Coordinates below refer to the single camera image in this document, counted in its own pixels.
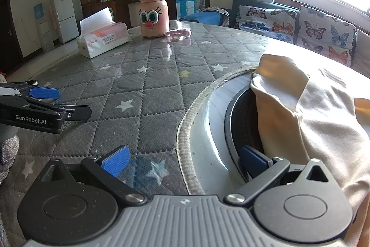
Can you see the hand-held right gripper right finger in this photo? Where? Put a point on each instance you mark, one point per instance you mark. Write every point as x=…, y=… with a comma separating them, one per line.
x=254, y=161

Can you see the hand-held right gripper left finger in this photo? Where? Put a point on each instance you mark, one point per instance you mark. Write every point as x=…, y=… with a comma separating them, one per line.
x=117, y=161

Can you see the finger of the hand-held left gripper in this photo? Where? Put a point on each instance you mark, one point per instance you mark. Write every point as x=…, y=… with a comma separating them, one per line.
x=43, y=93
x=76, y=112

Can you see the cream garment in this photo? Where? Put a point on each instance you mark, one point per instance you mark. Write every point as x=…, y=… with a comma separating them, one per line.
x=312, y=119

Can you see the person's left forearm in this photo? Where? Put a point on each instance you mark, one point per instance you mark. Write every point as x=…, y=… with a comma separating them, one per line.
x=7, y=154

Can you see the grey quilted star tablecloth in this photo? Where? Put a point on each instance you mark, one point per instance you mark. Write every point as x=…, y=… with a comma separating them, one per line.
x=115, y=85

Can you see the round glass turntable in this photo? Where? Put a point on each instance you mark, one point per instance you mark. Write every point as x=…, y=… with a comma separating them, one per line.
x=208, y=119

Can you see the brown door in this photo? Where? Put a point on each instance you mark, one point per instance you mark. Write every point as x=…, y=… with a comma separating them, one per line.
x=7, y=30

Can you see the pink tissue pack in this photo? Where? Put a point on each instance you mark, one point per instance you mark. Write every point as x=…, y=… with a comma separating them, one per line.
x=101, y=38

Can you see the white refrigerator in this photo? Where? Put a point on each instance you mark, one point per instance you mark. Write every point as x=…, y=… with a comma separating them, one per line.
x=65, y=15

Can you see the pink cartoon face bottle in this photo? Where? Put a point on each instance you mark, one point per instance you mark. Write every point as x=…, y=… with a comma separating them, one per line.
x=153, y=12

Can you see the pink hair scrunchie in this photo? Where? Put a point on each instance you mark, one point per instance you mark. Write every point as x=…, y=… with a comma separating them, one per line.
x=179, y=32

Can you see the butterfly print cushion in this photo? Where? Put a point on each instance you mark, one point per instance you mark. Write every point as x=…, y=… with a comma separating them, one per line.
x=264, y=22
x=323, y=33

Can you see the grey blanket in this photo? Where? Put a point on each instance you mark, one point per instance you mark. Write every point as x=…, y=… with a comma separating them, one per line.
x=216, y=14

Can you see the blue cabinet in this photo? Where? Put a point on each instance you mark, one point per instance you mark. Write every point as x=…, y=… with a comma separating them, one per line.
x=186, y=4

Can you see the beige cushion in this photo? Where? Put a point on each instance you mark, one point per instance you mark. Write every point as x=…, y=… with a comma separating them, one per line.
x=362, y=50

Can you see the dark blue sofa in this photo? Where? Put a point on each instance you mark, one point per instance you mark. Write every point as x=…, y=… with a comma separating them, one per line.
x=240, y=2

